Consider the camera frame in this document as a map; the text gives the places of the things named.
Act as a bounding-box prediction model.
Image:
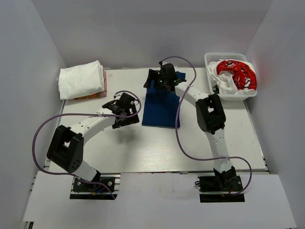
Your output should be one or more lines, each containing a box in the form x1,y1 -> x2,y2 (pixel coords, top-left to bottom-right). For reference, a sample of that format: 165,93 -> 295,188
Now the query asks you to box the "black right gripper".
144,70 -> 168,92

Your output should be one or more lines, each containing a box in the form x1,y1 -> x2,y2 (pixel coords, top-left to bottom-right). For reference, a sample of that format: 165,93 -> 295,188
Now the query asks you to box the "blue Mickey t-shirt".
142,81 -> 180,128

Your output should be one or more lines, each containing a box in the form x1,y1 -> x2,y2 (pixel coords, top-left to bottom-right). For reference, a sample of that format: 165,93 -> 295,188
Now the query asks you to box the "white t-shirt with red print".
207,59 -> 257,95

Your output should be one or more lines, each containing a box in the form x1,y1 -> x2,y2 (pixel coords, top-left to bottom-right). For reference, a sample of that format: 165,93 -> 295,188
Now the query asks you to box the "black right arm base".
194,176 -> 245,203

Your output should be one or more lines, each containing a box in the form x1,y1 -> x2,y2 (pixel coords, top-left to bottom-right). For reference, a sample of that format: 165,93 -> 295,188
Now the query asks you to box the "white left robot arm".
47,91 -> 142,190

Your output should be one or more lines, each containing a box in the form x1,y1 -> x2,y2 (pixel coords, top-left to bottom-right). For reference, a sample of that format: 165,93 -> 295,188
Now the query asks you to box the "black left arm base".
70,174 -> 121,200

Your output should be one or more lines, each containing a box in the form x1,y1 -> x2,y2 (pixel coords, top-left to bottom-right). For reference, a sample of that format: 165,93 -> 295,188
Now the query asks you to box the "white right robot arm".
144,63 -> 236,190

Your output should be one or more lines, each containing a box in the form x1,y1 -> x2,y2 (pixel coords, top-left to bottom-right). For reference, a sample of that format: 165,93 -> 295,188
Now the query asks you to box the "folded pink t-shirt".
100,71 -> 107,98

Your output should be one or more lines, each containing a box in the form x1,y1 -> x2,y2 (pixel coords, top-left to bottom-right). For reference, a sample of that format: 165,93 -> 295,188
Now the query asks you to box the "folded red patterned t-shirt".
74,93 -> 101,100

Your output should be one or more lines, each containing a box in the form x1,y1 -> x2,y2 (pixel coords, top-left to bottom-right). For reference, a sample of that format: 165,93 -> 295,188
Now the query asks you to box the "folded white t-shirt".
58,61 -> 104,100

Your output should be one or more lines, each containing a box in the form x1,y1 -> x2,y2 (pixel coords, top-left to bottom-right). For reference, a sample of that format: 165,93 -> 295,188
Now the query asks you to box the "white plastic basket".
204,52 -> 257,102

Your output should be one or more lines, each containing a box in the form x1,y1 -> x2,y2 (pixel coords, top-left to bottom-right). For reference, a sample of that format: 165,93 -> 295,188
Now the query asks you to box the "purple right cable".
161,56 -> 253,197

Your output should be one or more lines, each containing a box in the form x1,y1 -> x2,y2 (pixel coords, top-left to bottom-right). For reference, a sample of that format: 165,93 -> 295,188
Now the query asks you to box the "purple cable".
32,90 -> 143,200
161,56 -> 253,197

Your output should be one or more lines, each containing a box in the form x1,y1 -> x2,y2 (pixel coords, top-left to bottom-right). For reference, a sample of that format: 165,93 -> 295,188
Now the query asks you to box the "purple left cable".
32,90 -> 143,200

